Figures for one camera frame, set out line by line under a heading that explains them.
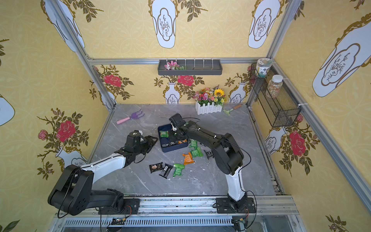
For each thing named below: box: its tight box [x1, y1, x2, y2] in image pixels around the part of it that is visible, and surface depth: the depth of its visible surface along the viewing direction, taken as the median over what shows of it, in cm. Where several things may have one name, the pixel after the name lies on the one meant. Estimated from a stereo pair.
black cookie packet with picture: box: [148, 161, 163, 174], surface depth 88 cm
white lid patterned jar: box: [255, 57, 273, 78], surface depth 87 cm
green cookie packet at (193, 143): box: [188, 140, 198, 149], surface depth 97 cm
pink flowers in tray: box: [164, 60, 186, 71], surface depth 89 cm
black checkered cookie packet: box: [203, 149, 215, 160], surface depth 94 cm
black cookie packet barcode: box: [158, 163, 173, 179], surface depth 87 cm
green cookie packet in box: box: [159, 130, 170, 138], surface depth 103 cm
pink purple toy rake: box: [116, 108, 146, 125], surface depth 115 cm
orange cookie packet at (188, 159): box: [182, 152, 196, 166], surface depth 92 cm
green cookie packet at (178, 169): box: [172, 163, 186, 178], surface depth 87 cm
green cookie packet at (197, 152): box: [190, 146, 204, 159], surface depth 94 cm
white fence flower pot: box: [195, 98, 224, 116], surface depth 112 cm
